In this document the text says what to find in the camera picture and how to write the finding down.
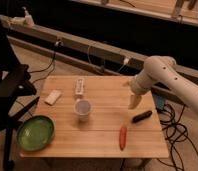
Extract black floor cables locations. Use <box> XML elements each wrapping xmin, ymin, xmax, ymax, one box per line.
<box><xmin>156</xmin><ymin>103</ymin><xmax>198</xmax><ymax>171</ymax></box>

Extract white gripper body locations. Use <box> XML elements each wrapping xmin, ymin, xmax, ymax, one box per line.
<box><xmin>129</xmin><ymin>74</ymin><xmax>154</xmax><ymax>96</ymax></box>

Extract white sponge block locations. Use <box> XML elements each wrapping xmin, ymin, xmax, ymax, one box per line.
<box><xmin>44</xmin><ymin>90</ymin><xmax>61</xmax><ymax>105</ymax></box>

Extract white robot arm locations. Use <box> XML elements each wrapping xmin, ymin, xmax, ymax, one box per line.
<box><xmin>129</xmin><ymin>56</ymin><xmax>198</xmax><ymax>114</ymax></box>

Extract orange carrot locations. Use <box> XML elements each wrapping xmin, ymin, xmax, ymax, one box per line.
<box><xmin>119</xmin><ymin>126</ymin><xmax>127</xmax><ymax>150</ymax></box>

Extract white rectangular box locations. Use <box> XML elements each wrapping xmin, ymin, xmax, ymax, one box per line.
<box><xmin>75</xmin><ymin>78</ymin><xmax>84</xmax><ymax>98</ymax></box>

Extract blue device on floor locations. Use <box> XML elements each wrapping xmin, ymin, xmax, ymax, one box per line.
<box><xmin>153</xmin><ymin>94</ymin><xmax>165</xmax><ymax>110</ymax></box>

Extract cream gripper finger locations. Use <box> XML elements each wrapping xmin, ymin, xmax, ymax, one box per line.
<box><xmin>128</xmin><ymin>94</ymin><xmax>141</xmax><ymax>109</ymax></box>

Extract green bowl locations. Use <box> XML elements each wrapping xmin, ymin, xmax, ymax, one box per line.
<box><xmin>16</xmin><ymin>115</ymin><xmax>55</xmax><ymax>152</ymax></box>

